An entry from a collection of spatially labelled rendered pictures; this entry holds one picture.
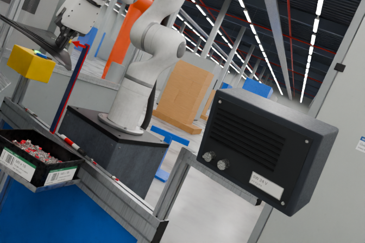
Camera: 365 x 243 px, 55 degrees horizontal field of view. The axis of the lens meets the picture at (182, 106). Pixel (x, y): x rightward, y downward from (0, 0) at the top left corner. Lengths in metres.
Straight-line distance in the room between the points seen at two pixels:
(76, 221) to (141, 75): 0.55
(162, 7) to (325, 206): 1.49
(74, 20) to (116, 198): 0.53
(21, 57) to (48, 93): 0.65
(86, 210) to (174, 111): 7.82
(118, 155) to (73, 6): 0.51
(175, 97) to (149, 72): 7.58
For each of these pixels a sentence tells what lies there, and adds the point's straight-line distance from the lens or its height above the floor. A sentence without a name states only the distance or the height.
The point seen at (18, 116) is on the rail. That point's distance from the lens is 1.47.
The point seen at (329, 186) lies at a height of 0.98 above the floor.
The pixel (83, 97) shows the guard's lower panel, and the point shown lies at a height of 0.85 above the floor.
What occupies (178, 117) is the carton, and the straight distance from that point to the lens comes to 8.84.
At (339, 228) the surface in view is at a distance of 2.25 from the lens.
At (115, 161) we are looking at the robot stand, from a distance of 1.24.
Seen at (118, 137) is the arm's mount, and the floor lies 0.95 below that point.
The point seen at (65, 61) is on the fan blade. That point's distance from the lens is 1.07.
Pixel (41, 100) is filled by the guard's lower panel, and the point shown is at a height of 0.78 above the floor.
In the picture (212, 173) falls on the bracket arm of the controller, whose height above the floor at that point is 1.04.
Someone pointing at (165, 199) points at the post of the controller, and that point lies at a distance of 0.93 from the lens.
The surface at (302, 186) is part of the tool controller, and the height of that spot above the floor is 1.12.
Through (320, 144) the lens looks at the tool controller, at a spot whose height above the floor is 1.21.
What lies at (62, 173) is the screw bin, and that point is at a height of 0.84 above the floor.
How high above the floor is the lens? 1.22
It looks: 5 degrees down
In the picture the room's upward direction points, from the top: 24 degrees clockwise
